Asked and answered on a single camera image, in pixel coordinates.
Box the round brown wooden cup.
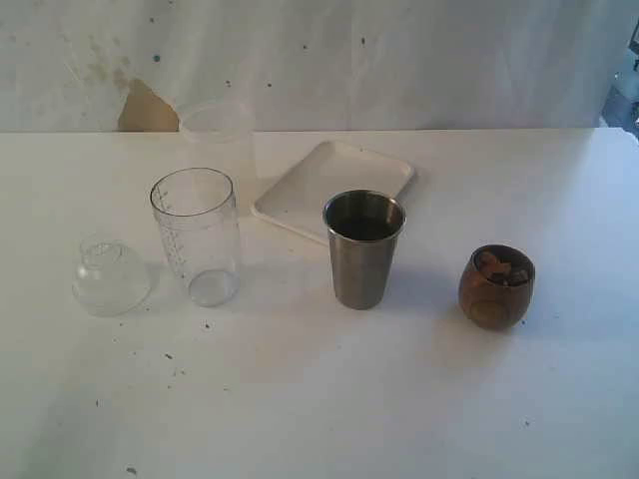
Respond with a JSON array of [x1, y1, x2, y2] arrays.
[[458, 244, 535, 330]]

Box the translucent white plastic container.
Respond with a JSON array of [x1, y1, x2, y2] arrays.
[[178, 99, 258, 217]]

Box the brown wooden blocks and coins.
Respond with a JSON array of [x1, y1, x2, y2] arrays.
[[475, 250, 531, 286]]

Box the white rectangular tray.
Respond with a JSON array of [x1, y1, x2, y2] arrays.
[[252, 141, 415, 245]]

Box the clear domed shaker lid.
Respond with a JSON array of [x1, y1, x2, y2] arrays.
[[71, 235, 152, 317]]

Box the stainless steel cup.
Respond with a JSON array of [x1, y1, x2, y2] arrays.
[[322, 190, 405, 310]]

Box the clear plastic shaker cup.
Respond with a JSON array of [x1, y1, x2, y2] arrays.
[[150, 168, 241, 307]]

